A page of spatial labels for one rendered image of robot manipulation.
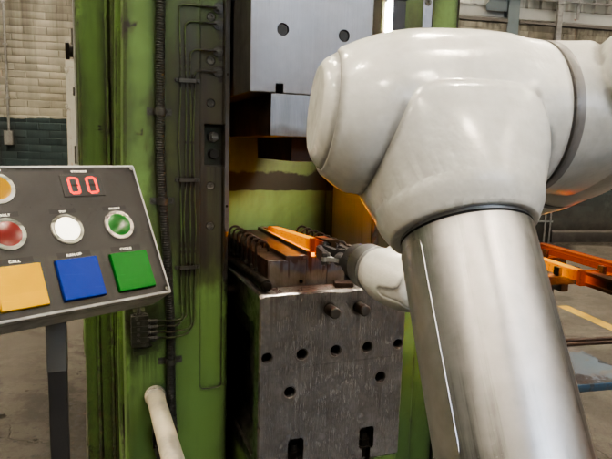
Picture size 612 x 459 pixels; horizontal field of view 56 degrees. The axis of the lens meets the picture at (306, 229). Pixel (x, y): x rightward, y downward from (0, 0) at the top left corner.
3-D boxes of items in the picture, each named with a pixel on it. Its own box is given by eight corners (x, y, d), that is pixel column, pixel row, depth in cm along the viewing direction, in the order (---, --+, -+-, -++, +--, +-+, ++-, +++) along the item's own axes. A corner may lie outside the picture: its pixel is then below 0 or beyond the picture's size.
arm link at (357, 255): (398, 292, 111) (383, 285, 117) (401, 246, 110) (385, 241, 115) (356, 295, 108) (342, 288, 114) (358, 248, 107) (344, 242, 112)
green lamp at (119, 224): (132, 236, 109) (132, 214, 109) (107, 237, 108) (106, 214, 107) (131, 234, 112) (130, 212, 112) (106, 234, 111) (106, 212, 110)
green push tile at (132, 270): (157, 285, 109) (146, 248, 110) (120, 291, 103) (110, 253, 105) (153, 288, 110) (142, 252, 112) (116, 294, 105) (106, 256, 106)
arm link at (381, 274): (360, 305, 109) (419, 283, 113) (402, 331, 94) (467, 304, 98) (348, 252, 106) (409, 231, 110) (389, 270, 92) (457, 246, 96)
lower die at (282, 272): (344, 282, 142) (345, 249, 141) (267, 288, 135) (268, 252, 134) (288, 252, 181) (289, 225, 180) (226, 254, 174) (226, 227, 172)
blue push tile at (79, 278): (108, 293, 102) (97, 254, 103) (66, 301, 96) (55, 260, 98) (104, 296, 103) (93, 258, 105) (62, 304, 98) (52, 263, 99)
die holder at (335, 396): (398, 453, 148) (407, 285, 142) (257, 479, 135) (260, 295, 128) (317, 372, 200) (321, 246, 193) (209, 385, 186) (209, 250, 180)
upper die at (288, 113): (350, 138, 137) (351, 97, 136) (270, 136, 130) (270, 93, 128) (290, 138, 176) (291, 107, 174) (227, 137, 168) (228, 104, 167)
